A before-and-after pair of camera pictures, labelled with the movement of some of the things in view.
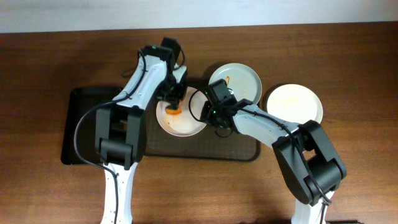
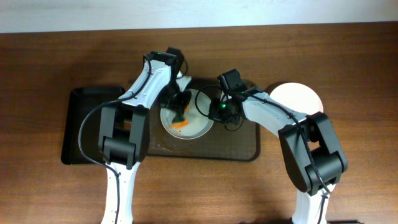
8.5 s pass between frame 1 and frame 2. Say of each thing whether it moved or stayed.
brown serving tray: stayed
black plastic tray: stayed
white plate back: moved
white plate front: stayed
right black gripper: stayed
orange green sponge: moved
